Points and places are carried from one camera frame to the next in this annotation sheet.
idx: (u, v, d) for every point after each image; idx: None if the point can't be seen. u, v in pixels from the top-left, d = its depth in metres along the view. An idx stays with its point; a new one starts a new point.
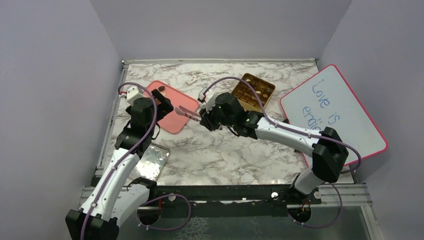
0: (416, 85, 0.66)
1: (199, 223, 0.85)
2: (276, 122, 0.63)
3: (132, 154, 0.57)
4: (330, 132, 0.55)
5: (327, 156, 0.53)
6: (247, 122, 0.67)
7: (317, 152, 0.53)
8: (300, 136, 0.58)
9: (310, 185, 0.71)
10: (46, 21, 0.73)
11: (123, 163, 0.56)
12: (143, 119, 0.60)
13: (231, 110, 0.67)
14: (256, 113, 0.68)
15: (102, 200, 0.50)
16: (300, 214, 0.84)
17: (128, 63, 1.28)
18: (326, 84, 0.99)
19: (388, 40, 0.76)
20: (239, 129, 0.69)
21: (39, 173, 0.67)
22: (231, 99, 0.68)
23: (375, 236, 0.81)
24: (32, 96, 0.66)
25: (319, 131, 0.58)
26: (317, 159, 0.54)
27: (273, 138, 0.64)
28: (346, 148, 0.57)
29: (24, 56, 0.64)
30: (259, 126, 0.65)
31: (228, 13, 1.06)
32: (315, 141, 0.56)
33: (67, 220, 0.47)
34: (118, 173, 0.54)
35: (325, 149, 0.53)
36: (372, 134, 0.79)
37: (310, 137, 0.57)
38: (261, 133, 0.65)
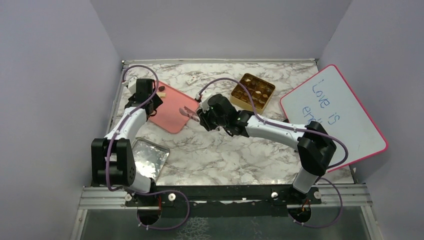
0: (416, 85, 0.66)
1: (199, 223, 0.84)
2: (264, 119, 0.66)
3: (142, 110, 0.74)
4: (315, 126, 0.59)
5: (313, 148, 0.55)
6: (239, 121, 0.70)
7: (303, 145, 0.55)
8: (287, 130, 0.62)
9: (306, 183, 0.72)
10: (46, 20, 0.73)
11: (135, 113, 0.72)
12: (146, 88, 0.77)
13: (222, 109, 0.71)
14: (247, 113, 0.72)
15: (123, 131, 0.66)
16: (300, 214, 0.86)
17: (128, 63, 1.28)
18: (326, 84, 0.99)
19: (389, 40, 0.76)
20: (231, 128, 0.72)
21: (38, 173, 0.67)
22: (222, 99, 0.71)
23: (375, 236, 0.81)
24: (32, 96, 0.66)
25: (305, 125, 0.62)
26: (304, 152, 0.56)
27: (263, 134, 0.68)
28: (333, 141, 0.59)
29: (23, 56, 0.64)
30: (249, 124, 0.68)
31: (227, 13, 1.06)
32: (301, 135, 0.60)
33: (93, 148, 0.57)
34: (133, 118, 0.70)
35: (310, 141, 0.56)
36: (372, 134, 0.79)
37: (296, 131, 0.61)
38: (252, 131, 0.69)
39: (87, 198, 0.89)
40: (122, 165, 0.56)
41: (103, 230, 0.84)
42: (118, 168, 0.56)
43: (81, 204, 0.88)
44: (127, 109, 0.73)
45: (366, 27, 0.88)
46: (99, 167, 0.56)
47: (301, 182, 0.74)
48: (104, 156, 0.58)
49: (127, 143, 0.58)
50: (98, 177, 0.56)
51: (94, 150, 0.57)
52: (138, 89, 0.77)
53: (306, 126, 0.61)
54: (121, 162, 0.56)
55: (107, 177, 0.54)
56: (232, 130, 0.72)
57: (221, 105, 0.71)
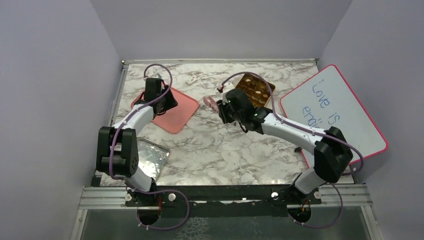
0: (416, 86, 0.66)
1: (199, 223, 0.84)
2: (282, 118, 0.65)
3: (149, 108, 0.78)
4: (335, 131, 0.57)
5: (329, 154, 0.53)
6: (255, 117, 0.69)
7: (320, 149, 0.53)
8: (304, 133, 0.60)
9: (310, 184, 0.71)
10: (45, 20, 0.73)
11: (143, 109, 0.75)
12: (155, 87, 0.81)
13: (240, 103, 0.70)
14: (265, 109, 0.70)
15: (130, 123, 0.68)
16: (300, 214, 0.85)
17: (128, 63, 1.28)
18: (326, 84, 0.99)
19: (388, 40, 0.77)
20: (247, 123, 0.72)
21: (39, 173, 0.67)
22: (240, 94, 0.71)
23: (375, 236, 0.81)
24: (32, 96, 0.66)
25: (324, 129, 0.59)
26: (319, 157, 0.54)
27: (279, 133, 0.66)
28: (350, 149, 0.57)
29: (23, 56, 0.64)
30: (266, 121, 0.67)
31: (227, 13, 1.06)
32: (318, 139, 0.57)
33: (100, 134, 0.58)
34: (140, 113, 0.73)
35: (328, 147, 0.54)
36: (371, 134, 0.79)
37: (314, 135, 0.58)
38: (268, 128, 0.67)
39: (87, 198, 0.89)
40: (125, 154, 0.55)
41: (103, 230, 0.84)
42: (121, 156, 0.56)
43: (81, 204, 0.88)
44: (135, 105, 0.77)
45: (366, 27, 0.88)
46: (103, 155, 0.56)
47: (303, 182, 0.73)
48: (109, 143, 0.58)
49: (133, 133, 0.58)
50: (101, 165, 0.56)
51: (101, 137, 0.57)
52: (148, 88, 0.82)
53: (326, 131, 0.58)
54: (126, 150, 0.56)
55: (110, 165, 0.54)
56: (248, 125, 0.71)
57: (240, 99, 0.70)
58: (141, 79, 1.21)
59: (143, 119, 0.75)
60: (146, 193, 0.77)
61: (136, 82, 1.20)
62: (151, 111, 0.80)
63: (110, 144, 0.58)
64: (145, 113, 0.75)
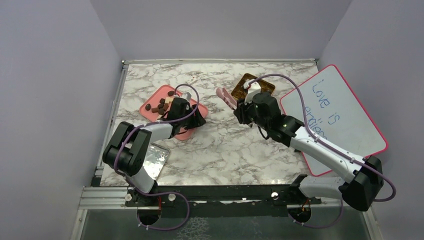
0: (416, 86, 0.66)
1: (199, 223, 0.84)
2: (317, 136, 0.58)
3: (170, 126, 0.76)
4: (374, 162, 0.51)
5: (367, 185, 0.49)
6: (284, 128, 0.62)
7: (358, 180, 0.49)
8: (341, 158, 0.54)
9: (318, 193, 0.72)
10: (44, 20, 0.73)
11: (164, 124, 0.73)
12: (178, 110, 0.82)
13: (269, 111, 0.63)
14: (294, 119, 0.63)
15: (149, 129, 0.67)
16: (300, 214, 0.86)
17: (128, 63, 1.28)
18: (326, 84, 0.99)
19: (388, 40, 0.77)
20: (272, 132, 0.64)
21: (39, 174, 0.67)
22: (271, 101, 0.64)
23: (375, 236, 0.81)
24: (32, 96, 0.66)
25: (363, 158, 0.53)
26: (356, 187, 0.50)
27: (309, 152, 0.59)
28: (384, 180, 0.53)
29: (23, 55, 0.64)
30: (298, 135, 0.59)
31: (227, 13, 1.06)
32: (358, 169, 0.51)
33: (119, 126, 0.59)
34: (162, 126, 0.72)
35: (367, 178, 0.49)
36: (371, 133, 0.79)
37: (352, 162, 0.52)
38: (296, 143, 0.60)
39: (87, 198, 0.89)
40: (133, 151, 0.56)
41: (103, 230, 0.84)
42: (129, 154, 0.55)
43: (81, 204, 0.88)
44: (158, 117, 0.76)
45: (366, 27, 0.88)
46: (112, 147, 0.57)
47: (310, 189, 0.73)
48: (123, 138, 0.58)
49: (147, 134, 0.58)
50: (107, 156, 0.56)
51: (119, 130, 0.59)
52: (172, 109, 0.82)
53: (364, 160, 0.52)
54: (135, 149, 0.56)
55: (116, 159, 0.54)
56: (273, 134, 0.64)
57: (269, 106, 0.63)
58: (140, 79, 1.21)
59: (161, 133, 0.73)
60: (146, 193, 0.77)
61: (136, 82, 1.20)
62: (169, 130, 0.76)
63: (123, 139, 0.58)
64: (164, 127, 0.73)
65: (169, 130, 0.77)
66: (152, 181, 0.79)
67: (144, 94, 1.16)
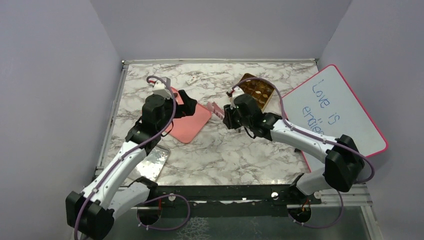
0: (416, 85, 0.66)
1: (199, 223, 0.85)
2: (292, 125, 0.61)
3: (140, 149, 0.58)
4: (346, 140, 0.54)
5: (341, 162, 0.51)
6: (264, 123, 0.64)
7: (331, 158, 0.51)
8: (314, 141, 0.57)
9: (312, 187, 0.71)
10: (45, 21, 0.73)
11: (130, 156, 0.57)
12: (153, 117, 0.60)
13: (248, 109, 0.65)
14: (274, 115, 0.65)
15: (104, 186, 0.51)
16: (300, 214, 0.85)
17: (128, 63, 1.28)
18: (326, 84, 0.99)
19: (388, 40, 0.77)
20: (254, 129, 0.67)
21: (39, 174, 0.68)
22: (249, 100, 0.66)
23: (375, 237, 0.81)
24: (32, 97, 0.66)
25: (335, 138, 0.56)
26: (330, 165, 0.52)
27: (289, 141, 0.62)
28: (362, 158, 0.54)
29: (23, 56, 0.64)
30: (275, 127, 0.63)
31: (227, 13, 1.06)
32: (330, 147, 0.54)
33: (66, 201, 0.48)
34: (124, 164, 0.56)
35: (339, 155, 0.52)
36: (371, 133, 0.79)
37: (325, 143, 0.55)
38: (276, 136, 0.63)
39: None
40: (92, 229, 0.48)
41: None
42: (89, 227, 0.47)
43: None
44: (122, 146, 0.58)
45: (366, 26, 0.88)
46: (71, 221, 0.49)
47: (305, 184, 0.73)
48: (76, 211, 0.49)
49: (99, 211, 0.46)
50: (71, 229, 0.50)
51: (67, 205, 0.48)
52: (144, 116, 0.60)
53: (336, 139, 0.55)
54: (92, 226, 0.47)
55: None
56: (255, 131, 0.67)
57: (248, 104, 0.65)
58: (141, 78, 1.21)
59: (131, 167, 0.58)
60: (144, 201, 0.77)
61: (136, 82, 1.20)
62: (143, 152, 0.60)
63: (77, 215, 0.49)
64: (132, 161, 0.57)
65: (142, 153, 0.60)
66: (148, 189, 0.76)
67: (144, 94, 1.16)
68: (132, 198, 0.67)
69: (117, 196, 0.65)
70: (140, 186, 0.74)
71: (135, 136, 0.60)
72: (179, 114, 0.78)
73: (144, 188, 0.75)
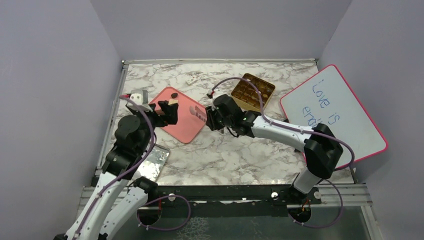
0: (416, 85, 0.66)
1: (199, 223, 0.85)
2: (270, 120, 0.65)
3: (119, 182, 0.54)
4: (323, 128, 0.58)
5: (320, 151, 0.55)
6: (245, 121, 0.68)
7: (310, 147, 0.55)
8: (293, 132, 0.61)
9: (308, 184, 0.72)
10: (45, 21, 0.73)
11: (108, 191, 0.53)
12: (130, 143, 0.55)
13: (228, 110, 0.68)
14: (253, 112, 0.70)
15: (85, 229, 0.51)
16: (300, 214, 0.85)
17: (128, 63, 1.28)
18: (326, 84, 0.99)
19: (388, 40, 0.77)
20: (237, 128, 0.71)
21: (39, 174, 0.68)
22: (227, 100, 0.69)
23: (375, 236, 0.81)
24: (32, 97, 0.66)
25: (311, 127, 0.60)
26: (309, 154, 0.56)
27: (269, 135, 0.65)
28: (339, 144, 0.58)
29: (23, 56, 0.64)
30: (255, 124, 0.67)
31: (227, 13, 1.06)
32: (308, 137, 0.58)
33: None
34: (102, 201, 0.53)
35: (317, 143, 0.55)
36: (371, 133, 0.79)
37: (302, 133, 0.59)
38: (258, 131, 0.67)
39: (87, 198, 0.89)
40: None
41: None
42: None
43: (80, 204, 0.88)
44: (100, 180, 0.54)
45: (366, 26, 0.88)
46: None
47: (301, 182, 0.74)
48: None
49: None
50: None
51: None
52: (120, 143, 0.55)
53: (313, 128, 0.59)
54: None
55: None
56: (238, 129, 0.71)
57: (227, 105, 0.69)
58: (141, 79, 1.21)
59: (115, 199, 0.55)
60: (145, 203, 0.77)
61: (136, 82, 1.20)
62: (126, 180, 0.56)
63: None
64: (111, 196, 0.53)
65: (125, 182, 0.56)
66: (146, 195, 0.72)
67: None
68: (127, 212, 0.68)
69: (113, 212, 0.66)
70: (137, 194, 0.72)
71: (112, 165, 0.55)
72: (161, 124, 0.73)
73: (141, 195, 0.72)
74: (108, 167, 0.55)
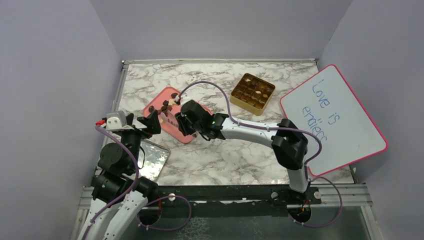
0: (417, 85, 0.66)
1: (199, 223, 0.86)
2: (238, 121, 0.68)
3: (109, 208, 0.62)
4: (287, 123, 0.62)
5: (286, 146, 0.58)
6: (214, 125, 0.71)
7: (277, 144, 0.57)
8: (260, 130, 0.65)
9: (297, 181, 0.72)
10: (44, 21, 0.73)
11: (100, 217, 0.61)
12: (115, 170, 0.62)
13: (196, 116, 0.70)
14: (221, 115, 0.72)
15: None
16: (300, 214, 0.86)
17: (128, 63, 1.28)
18: (326, 84, 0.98)
19: (389, 40, 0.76)
20: (207, 132, 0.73)
21: (39, 174, 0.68)
22: (194, 106, 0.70)
23: (375, 236, 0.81)
24: (32, 97, 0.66)
25: (276, 123, 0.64)
26: (278, 150, 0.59)
27: (238, 135, 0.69)
28: (304, 136, 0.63)
29: (23, 56, 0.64)
30: (224, 126, 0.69)
31: (227, 13, 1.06)
32: (274, 133, 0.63)
33: None
34: (95, 226, 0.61)
35: (283, 139, 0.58)
36: (371, 133, 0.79)
37: (269, 130, 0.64)
38: (227, 133, 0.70)
39: (87, 198, 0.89)
40: None
41: None
42: None
43: (80, 204, 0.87)
44: (93, 207, 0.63)
45: (366, 26, 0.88)
46: None
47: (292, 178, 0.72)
48: None
49: None
50: None
51: None
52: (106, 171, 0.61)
53: (277, 125, 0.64)
54: None
55: None
56: (208, 134, 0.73)
57: (194, 111, 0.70)
58: (141, 79, 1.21)
59: (105, 224, 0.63)
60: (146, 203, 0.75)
61: (136, 82, 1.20)
62: (117, 204, 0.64)
63: None
64: (103, 221, 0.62)
65: (116, 206, 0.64)
66: (144, 199, 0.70)
67: (144, 94, 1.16)
68: (128, 220, 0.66)
69: (114, 219, 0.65)
70: (136, 200, 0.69)
71: (101, 190, 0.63)
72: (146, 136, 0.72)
73: (140, 200, 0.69)
74: (99, 192, 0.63)
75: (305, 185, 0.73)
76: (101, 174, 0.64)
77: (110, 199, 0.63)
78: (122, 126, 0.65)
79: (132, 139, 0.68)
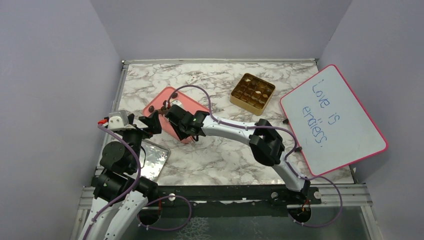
0: (417, 86, 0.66)
1: (199, 223, 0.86)
2: (218, 119, 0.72)
3: (111, 207, 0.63)
4: (264, 123, 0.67)
5: (261, 144, 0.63)
6: (195, 122, 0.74)
7: (253, 142, 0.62)
8: (239, 129, 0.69)
9: (289, 178, 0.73)
10: (44, 22, 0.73)
11: (101, 216, 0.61)
12: (117, 168, 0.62)
13: (177, 117, 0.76)
14: (201, 113, 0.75)
15: None
16: (300, 214, 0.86)
17: (128, 63, 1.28)
18: (326, 84, 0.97)
19: (388, 39, 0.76)
20: (188, 130, 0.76)
21: (39, 174, 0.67)
22: (173, 107, 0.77)
23: (375, 236, 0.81)
24: (31, 97, 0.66)
25: (254, 123, 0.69)
26: (254, 148, 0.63)
27: (218, 132, 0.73)
28: (279, 135, 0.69)
29: (22, 55, 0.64)
30: (204, 124, 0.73)
31: (226, 13, 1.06)
32: (251, 132, 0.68)
33: None
34: (97, 226, 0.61)
35: (260, 138, 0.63)
36: (371, 134, 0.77)
37: (247, 129, 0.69)
38: (208, 131, 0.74)
39: (87, 198, 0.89)
40: None
41: None
42: None
43: (80, 204, 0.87)
44: (94, 206, 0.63)
45: (366, 26, 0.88)
46: None
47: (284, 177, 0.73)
48: None
49: None
50: None
51: None
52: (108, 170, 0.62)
53: (255, 124, 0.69)
54: None
55: None
56: (189, 131, 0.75)
57: (174, 112, 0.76)
58: (140, 79, 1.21)
59: (106, 224, 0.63)
60: (146, 203, 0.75)
61: (136, 82, 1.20)
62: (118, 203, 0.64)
63: None
64: (104, 220, 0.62)
65: (117, 206, 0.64)
66: (144, 199, 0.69)
67: (144, 94, 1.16)
68: (128, 220, 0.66)
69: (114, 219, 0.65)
70: (136, 200, 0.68)
71: (103, 189, 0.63)
72: (148, 135, 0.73)
73: (140, 199, 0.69)
74: (100, 191, 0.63)
75: (299, 184, 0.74)
76: (102, 174, 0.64)
77: (111, 198, 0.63)
78: (124, 125, 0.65)
79: (134, 138, 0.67)
